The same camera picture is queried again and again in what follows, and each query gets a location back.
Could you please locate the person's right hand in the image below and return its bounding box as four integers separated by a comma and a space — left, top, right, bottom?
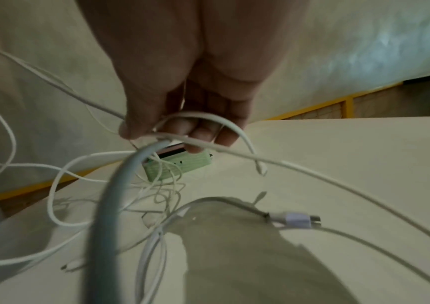
75, 0, 310, 154

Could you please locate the yellow framed mesh partition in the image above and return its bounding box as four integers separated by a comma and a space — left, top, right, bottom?
0, 71, 430, 210

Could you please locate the white table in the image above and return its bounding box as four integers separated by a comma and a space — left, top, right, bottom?
0, 115, 430, 304

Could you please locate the white charging cable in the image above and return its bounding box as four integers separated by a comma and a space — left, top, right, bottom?
0, 41, 430, 304

